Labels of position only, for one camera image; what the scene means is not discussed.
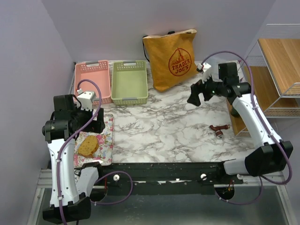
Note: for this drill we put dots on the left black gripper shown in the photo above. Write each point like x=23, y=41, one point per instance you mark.
x=96, y=125

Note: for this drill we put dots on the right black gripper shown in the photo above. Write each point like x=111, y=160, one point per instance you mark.
x=196, y=88

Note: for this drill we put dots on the yellow Trader Joe's tote bag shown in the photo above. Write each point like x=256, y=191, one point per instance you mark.
x=171, y=58

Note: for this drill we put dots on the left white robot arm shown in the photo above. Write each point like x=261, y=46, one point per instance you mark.
x=70, y=199

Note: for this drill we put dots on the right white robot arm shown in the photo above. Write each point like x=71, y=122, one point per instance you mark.
x=271, y=151

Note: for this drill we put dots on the bread slice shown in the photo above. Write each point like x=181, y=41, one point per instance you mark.
x=88, y=147

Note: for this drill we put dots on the green glass bottle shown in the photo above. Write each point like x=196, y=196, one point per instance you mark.
x=234, y=113

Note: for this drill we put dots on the floral tray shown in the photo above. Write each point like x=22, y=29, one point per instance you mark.
x=104, y=153

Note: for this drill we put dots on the pink plastic basket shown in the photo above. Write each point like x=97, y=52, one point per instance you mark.
x=98, y=72

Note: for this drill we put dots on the green plastic basket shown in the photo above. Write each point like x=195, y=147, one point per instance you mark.
x=129, y=83

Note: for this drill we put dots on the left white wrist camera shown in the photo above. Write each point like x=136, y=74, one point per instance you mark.
x=86, y=98

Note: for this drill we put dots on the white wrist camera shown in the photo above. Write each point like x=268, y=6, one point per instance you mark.
x=86, y=98
x=204, y=69

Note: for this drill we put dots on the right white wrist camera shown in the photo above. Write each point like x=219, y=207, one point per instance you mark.
x=204, y=69

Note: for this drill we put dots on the white wire wooden shelf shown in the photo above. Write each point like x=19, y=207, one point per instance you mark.
x=275, y=63

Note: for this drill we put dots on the black mounting rail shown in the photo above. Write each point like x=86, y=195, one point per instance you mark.
x=163, y=178

